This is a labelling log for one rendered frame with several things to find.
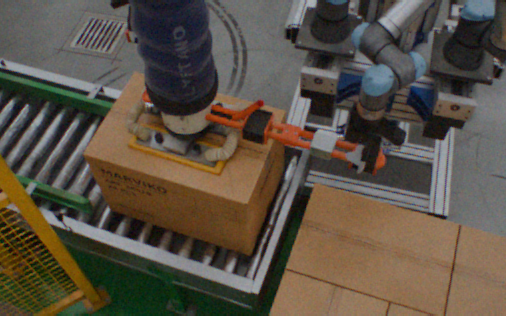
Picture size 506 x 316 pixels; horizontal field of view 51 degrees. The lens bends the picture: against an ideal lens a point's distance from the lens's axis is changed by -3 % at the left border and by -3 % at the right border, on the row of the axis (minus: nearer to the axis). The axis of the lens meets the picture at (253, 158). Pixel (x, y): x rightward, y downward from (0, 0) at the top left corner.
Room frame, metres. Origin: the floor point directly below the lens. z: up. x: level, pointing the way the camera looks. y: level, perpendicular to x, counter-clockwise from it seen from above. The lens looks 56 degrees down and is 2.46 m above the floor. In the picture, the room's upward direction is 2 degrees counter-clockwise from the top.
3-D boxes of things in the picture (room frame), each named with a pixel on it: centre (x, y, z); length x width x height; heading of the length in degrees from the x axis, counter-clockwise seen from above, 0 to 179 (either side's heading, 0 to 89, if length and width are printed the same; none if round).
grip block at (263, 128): (1.05, -0.02, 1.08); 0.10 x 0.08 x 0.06; 158
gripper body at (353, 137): (0.94, -0.32, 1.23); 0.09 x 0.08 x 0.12; 68
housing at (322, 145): (0.97, -0.22, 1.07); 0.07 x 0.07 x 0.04; 68
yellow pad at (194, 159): (1.06, 0.25, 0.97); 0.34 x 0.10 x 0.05; 68
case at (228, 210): (1.14, 0.23, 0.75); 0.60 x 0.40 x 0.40; 69
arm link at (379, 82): (0.94, -0.33, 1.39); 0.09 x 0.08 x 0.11; 123
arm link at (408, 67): (1.00, -0.40, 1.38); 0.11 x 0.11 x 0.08; 33
